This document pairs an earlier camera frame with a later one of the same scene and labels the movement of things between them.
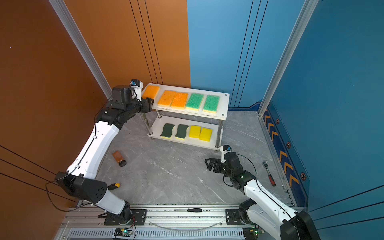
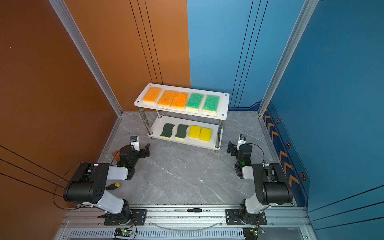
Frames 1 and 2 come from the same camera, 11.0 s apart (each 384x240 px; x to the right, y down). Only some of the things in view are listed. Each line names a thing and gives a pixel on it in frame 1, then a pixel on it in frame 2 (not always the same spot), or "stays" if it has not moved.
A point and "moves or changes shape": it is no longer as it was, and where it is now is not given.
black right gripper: [217, 161] to [233, 148]
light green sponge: [211, 103] stays
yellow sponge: [195, 131] stays
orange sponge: [150, 91] moves or changes shape
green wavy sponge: [167, 130] stays
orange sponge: [179, 100] stays
